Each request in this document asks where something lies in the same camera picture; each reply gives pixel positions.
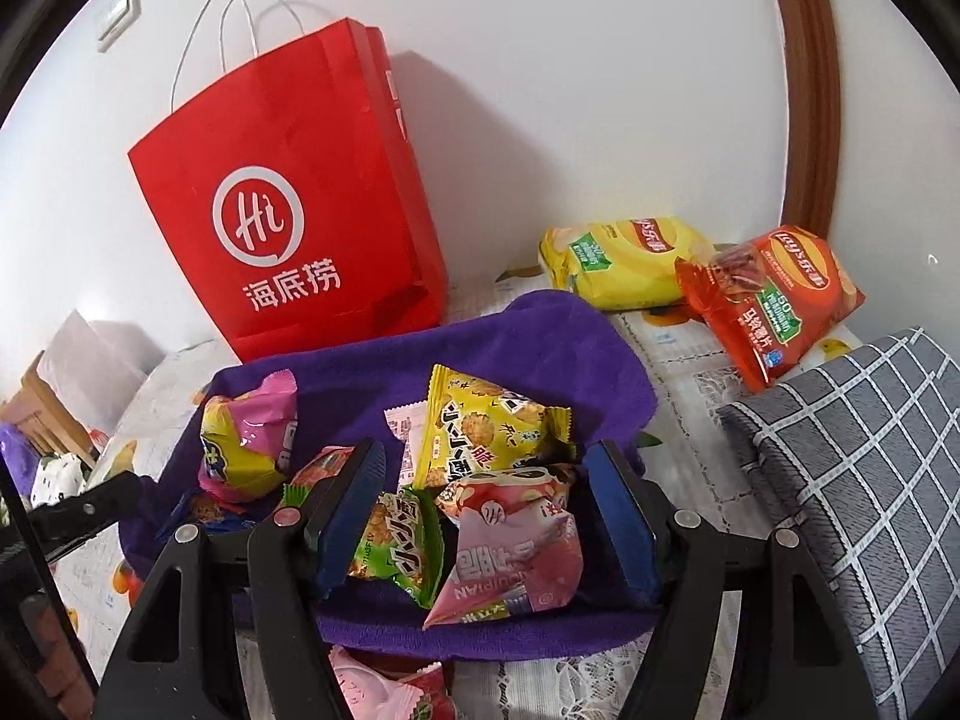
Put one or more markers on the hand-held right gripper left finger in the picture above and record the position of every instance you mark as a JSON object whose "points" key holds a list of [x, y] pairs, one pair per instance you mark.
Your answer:
{"points": [[352, 525]]}

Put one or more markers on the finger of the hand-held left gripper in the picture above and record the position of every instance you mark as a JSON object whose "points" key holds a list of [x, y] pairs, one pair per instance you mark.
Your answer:
{"points": [[82, 510]]}

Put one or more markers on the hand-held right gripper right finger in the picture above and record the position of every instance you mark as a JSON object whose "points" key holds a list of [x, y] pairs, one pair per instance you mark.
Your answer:
{"points": [[622, 517]]}

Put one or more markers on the pink cartoon snack packet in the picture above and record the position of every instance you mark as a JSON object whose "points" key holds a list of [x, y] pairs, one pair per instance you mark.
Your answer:
{"points": [[510, 547]]}

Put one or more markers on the pink yellow snack bag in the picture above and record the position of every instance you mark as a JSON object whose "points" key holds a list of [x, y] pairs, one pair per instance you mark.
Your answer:
{"points": [[240, 450]]}

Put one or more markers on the white plastic bag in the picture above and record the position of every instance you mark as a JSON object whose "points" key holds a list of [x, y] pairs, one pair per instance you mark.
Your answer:
{"points": [[60, 480]]}

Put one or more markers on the green snack packet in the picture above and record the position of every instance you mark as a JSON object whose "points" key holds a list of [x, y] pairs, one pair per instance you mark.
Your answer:
{"points": [[397, 540]]}

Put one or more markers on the red snack packet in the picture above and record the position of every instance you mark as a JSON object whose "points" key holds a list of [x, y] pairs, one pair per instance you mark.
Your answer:
{"points": [[322, 469]]}

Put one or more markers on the white sachet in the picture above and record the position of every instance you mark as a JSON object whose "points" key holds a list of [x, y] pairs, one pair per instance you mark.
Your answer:
{"points": [[409, 450]]}

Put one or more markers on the wooden furniture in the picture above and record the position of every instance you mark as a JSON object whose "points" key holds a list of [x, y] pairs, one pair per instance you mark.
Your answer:
{"points": [[45, 420]]}

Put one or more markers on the blue snack packet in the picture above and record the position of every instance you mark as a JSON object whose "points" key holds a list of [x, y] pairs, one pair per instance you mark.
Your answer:
{"points": [[214, 514]]}

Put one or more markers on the white paper bag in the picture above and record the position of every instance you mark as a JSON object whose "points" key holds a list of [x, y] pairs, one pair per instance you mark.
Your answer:
{"points": [[82, 360]]}

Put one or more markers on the yellow triangular snack packet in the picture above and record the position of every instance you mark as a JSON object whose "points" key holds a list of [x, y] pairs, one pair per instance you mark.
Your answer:
{"points": [[480, 427]]}

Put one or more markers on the pink peach packet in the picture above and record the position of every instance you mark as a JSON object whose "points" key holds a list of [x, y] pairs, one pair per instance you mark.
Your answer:
{"points": [[360, 690]]}

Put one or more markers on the pink strawberry packet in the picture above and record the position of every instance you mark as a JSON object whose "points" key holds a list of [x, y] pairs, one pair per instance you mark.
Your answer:
{"points": [[431, 697]]}

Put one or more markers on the purple towel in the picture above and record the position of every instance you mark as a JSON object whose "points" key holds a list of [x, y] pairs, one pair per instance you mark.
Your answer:
{"points": [[510, 345]]}

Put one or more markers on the yellow chip bag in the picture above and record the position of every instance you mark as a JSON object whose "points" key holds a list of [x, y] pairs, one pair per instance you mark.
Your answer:
{"points": [[622, 270]]}

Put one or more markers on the grey checked cushion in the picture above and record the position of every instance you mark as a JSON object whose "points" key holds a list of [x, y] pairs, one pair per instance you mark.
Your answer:
{"points": [[862, 450]]}

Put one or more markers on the orange chip bag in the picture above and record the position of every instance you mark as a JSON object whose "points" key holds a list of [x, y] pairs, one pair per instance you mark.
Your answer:
{"points": [[802, 315]]}

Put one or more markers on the red paper bag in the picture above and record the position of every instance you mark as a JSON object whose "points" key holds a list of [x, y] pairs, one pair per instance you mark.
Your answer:
{"points": [[300, 165]]}

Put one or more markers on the wooden door frame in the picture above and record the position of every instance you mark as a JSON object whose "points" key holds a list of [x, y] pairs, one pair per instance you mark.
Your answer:
{"points": [[810, 90]]}

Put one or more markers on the white wall switch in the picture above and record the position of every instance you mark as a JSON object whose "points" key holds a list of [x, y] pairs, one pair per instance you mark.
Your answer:
{"points": [[118, 15]]}

